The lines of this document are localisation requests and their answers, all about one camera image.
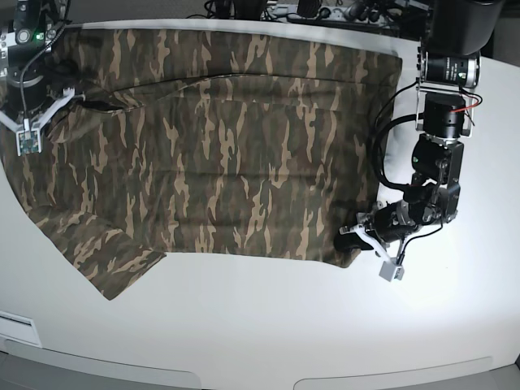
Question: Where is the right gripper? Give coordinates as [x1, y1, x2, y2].
[2, 75, 61, 126]

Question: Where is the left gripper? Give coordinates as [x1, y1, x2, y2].
[333, 201, 422, 254]

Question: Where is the camouflage T-shirt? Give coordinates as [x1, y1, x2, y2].
[0, 27, 404, 302]

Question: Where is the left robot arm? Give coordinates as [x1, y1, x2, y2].
[335, 1, 504, 251]

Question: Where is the white label plate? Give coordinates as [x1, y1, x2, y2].
[0, 311, 42, 348]

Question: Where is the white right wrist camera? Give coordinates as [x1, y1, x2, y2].
[1, 88, 85, 156]

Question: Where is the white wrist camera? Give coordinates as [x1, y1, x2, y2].
[339, 224, 405, 282]
[1, 88, 85, 156]

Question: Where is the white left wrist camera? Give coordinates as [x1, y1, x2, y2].
[339, 224, 405, 282]

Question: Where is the black cable clutter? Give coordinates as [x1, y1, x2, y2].
[198, 1, 431, 29]

